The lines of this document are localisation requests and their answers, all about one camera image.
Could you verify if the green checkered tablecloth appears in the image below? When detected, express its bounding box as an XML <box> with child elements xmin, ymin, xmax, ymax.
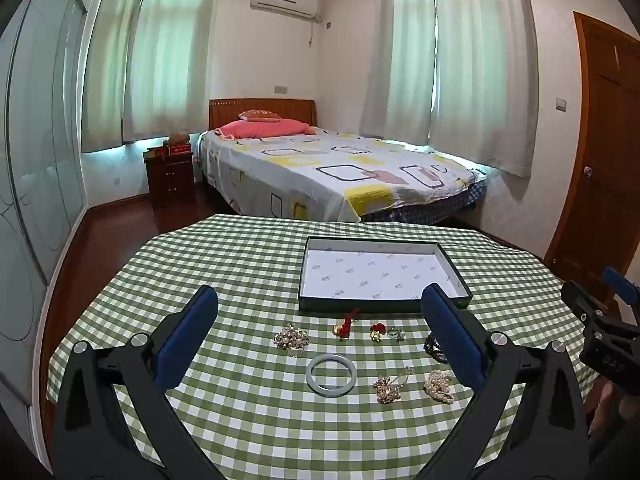
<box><xmin>47</xmin><ymin>213</ymin><xmax>608</xmax><ymax>480</ymax></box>

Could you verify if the dark wooden nightstand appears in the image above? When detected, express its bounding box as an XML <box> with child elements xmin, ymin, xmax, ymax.
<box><xmin>144</xmin><ymin>150</ymin><xmax>196</xmax><ymax>211</ymax></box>

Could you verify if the gold flower brooch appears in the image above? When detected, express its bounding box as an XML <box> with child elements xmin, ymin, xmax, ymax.
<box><xmin>372</xmin><ymin>366</ymin><xmax>415</xmax><ymax>404</ymax></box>

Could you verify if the cream pearl necklace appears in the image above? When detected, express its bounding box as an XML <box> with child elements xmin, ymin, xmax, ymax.
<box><xmin>423</xmin><ymin>370</ymin><xmax>457</xmax><ymax>403</ymax></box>

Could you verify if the wooden bed headboard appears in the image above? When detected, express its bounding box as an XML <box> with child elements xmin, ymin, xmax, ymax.
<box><xmin>209</xmin><ymin>99</ymin><xmax>318</xmax><ymax>131</ymax></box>

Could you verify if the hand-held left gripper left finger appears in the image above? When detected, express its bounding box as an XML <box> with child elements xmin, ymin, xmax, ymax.
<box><xmin>52</xmin><ymin>285</ymin><xmax>236</xmax><ymax>480</ymax></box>

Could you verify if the red knot charm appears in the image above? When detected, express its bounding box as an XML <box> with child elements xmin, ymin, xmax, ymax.
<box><xmin>331</xmin><ymin>308</ymin><xmax>362</xmax><ymax>342</ymax></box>

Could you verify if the white curtain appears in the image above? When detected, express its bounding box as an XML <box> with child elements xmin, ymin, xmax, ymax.
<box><xmin>122</xmin><ymin>0</ymin><xmax>221</xmax><ymax>143</ymax></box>
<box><xmin>80</xmin><ymin>0</ymin><xmax>151</xmax><ymax>153</ymax></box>
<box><xmin>429</xmin><ymin>0</ymin><xmax>540</xmax><ymax>178</ymax></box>
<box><xmin>360</xmin><ymin>0</ymin><xmax>438</xmax><ymax>143</ymax></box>

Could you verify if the pale jade bangle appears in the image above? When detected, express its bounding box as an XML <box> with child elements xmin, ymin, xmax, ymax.
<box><xmin>306</xmin><ymin>353</ymin><xmax>357</xmax><ymax>398</ymax></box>

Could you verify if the blue plaid bed skirt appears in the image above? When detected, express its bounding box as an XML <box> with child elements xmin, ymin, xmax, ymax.
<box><xmin>360</xmin><ymin>180</ymin><xmax>488</xmax><ymax>226</ymax></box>

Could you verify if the bed with patterned sheet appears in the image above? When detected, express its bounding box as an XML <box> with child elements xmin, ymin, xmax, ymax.
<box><xmin>197</xmin><ymin>129</ymin><xmax>488</xmax><ymax>223</ymax></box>

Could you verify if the dark red bead necklace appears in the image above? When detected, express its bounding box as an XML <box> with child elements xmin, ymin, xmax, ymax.
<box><xmin>423</xmin><ymin>332</ymin><xmax>446</xmax><ymax>363</ymax></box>

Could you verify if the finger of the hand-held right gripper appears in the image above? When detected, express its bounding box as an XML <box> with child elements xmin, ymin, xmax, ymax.
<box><xmin>601</xmin><ymin>266</ymin><xmax>640</xmax><ymax>311</ymax></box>
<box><xmin>560</xmin><ymin>280</ymin><xmax>608</xmax><ymax>328</ymax></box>

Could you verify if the pearl cluster brooch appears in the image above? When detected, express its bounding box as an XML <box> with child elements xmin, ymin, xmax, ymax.
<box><xmin>273</xmin><ymin>323</ymin><xmax>311</xmax><ymax>358</ymax></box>

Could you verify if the white air conditioner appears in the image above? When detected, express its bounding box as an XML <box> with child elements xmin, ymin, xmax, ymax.
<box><xmin>250</xmin><ymin>0</ymin><xmax>321</xmax><ymax>18</ymax></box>

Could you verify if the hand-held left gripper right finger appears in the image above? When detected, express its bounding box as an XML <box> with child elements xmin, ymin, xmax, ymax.
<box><xmin>415</xmin><ymin>283</ymin><xmax>591</xmax><ymax>480</ymax></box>

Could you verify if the shallow green jewelry box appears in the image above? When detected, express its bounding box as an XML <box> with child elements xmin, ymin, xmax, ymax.
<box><xmin>298</xmin><ymin>236</ymin><xmax>474</xmax><ymax>315</ymax></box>

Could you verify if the glass sliding wardrobe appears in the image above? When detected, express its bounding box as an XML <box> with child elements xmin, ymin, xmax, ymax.
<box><xmin>0</xmin><ymin>0</ymin><xmax>91</xmax><ymax>411</ymax></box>

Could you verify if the wooden door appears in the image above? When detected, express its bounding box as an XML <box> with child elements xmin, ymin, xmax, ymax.
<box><xmin>542</xmin><ymin>11</ymin><xmax>640</xmax><ymax>311</ymax></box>

